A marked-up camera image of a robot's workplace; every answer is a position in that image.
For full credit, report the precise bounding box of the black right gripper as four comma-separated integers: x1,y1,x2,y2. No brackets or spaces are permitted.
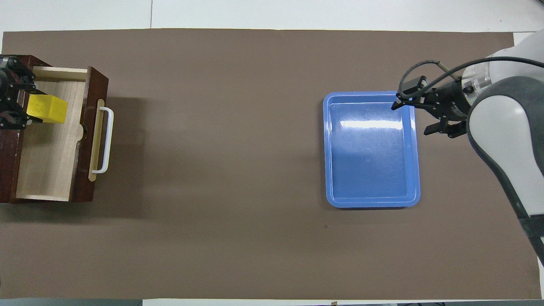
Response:
391,76,471,139

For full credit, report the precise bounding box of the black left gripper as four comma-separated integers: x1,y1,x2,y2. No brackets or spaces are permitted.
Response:
0,54,47,130

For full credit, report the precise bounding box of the yellow cube block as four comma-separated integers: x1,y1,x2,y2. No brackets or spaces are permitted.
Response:
26,94,68,124

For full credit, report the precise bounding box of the dark wooden drawer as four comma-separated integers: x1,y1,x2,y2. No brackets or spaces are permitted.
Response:
16,65,114,204

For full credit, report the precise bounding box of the dark wooden drawer cabinet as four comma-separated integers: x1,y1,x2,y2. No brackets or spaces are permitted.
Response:
0,54,34,204

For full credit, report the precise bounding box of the blue plastic tray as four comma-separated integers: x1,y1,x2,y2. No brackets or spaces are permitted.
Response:
323,91,421,209

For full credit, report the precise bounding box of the brown table mat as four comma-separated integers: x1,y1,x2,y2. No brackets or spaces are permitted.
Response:
0,28,542,300

